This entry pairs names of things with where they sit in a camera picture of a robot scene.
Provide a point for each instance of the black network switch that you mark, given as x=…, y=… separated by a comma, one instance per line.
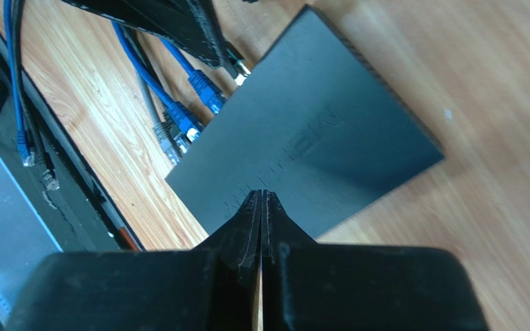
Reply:
x=314, y=123

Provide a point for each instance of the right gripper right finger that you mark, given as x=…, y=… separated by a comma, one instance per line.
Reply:
x=314, y=286

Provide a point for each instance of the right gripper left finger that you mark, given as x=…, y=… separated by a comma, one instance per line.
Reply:
x=210, y=287

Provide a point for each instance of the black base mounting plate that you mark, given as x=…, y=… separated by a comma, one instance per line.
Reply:
x=81, y=215

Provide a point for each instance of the aluminium frame rail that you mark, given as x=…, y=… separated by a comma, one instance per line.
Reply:
x=25, y=241

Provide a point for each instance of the black cable teal plug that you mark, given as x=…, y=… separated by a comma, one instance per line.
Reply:
x=236, y=66

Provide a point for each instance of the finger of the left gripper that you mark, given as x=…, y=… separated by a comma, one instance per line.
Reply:
x=190, y=25

